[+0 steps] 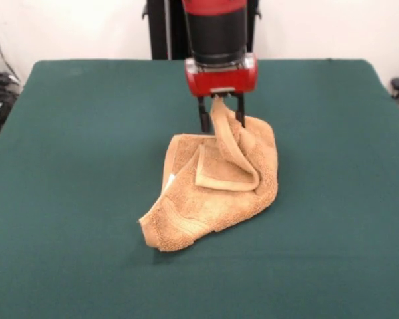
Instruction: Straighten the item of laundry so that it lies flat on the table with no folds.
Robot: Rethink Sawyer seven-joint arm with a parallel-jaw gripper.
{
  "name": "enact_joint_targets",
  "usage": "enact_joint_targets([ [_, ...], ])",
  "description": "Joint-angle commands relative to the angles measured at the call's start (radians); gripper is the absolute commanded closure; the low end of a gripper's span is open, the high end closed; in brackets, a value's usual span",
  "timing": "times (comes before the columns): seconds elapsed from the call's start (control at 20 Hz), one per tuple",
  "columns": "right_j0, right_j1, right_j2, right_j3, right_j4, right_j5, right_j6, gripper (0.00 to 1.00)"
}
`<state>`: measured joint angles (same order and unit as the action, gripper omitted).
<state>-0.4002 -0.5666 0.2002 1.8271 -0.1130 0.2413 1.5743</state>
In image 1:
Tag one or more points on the dark green table cloth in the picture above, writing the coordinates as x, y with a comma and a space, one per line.
70, 166

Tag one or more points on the tan terry towel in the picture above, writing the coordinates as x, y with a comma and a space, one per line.
199, 212

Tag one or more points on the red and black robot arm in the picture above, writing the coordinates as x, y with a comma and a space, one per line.
216, 33

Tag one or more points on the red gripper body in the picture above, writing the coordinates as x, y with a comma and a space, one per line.
219, 81

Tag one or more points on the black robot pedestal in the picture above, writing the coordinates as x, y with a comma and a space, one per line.
163, 26

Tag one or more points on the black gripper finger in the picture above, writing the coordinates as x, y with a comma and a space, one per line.
240, 111
205, 116

